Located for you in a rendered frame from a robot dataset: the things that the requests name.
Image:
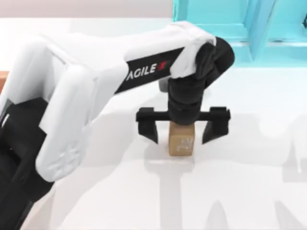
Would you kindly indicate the light blue rack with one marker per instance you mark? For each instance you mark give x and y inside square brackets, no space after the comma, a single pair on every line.
[275,26]

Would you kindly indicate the pale grey rounded box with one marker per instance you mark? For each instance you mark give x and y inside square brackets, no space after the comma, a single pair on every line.
[163,86]

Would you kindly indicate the wooden cupboard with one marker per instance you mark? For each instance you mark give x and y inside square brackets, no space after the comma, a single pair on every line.
[3,82]

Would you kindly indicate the tan cardboard box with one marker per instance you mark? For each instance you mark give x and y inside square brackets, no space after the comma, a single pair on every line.
[181,141]

